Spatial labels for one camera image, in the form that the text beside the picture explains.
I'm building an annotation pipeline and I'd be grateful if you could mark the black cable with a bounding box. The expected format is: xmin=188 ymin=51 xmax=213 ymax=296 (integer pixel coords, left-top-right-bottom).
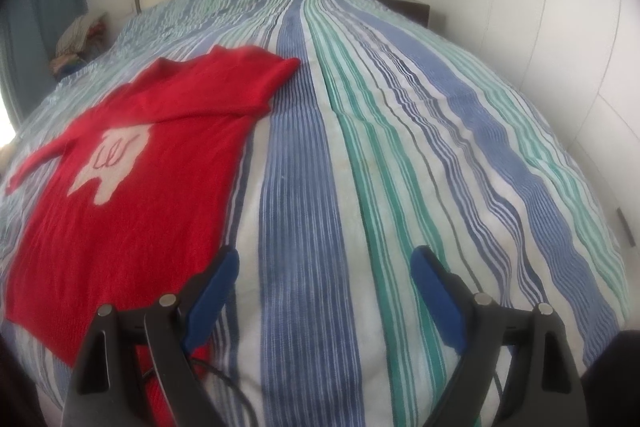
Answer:
xmin=142 ymin=357 xmax=263 ymax=427

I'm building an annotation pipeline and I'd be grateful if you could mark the blue curtain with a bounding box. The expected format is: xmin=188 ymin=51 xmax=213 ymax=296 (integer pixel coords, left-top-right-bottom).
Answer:
xmin=0 ymin=0 xmax=91 ymax=108

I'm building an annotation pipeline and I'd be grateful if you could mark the dark wooden nightstand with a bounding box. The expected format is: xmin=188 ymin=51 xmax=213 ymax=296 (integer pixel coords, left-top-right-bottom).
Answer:
xmin=375 ymin=0 xmax=431 ymax=28

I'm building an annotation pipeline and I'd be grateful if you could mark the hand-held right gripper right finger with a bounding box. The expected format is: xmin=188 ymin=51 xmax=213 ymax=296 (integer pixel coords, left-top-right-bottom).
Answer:
xmin=409 ymin=245 xmax=588 ymax=427

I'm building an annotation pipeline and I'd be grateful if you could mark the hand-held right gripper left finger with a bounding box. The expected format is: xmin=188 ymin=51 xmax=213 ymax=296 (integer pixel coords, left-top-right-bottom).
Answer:
xmin=62 ymin=246 xmax=241 ymax=427

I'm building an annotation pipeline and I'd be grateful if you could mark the red knit sweater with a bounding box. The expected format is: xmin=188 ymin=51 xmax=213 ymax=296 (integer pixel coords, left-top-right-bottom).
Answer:
xmin=2 ymin=46 xmax=302 ymax=427

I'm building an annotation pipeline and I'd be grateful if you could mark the pile of folded clothes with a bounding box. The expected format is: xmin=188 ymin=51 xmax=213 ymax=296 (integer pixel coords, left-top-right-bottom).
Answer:
xmin=50 ymin=11 xmax=118 ymax=80

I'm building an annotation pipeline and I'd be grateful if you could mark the striped bed sheet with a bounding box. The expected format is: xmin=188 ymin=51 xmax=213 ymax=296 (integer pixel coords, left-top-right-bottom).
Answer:
xmin=0 ymin=0 xmax=628 ymax=427

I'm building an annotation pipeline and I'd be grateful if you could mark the white wardrobe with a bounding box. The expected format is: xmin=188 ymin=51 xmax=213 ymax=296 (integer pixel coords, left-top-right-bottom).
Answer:
xmin=440 ymin=0 xmax=640 ymax=358

